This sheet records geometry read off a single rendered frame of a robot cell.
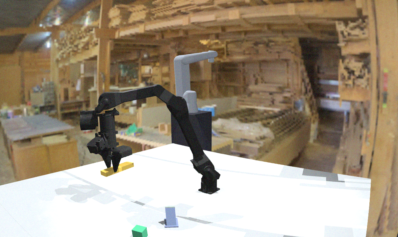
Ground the green block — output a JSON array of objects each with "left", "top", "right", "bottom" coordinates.
[{"left": 132, "top": 225, "right": 148, "bottom": 237}]

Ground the yellow bar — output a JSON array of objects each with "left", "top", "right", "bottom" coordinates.
[{"left": 100, "top": 161, "right": 134, "bottom": 177}]

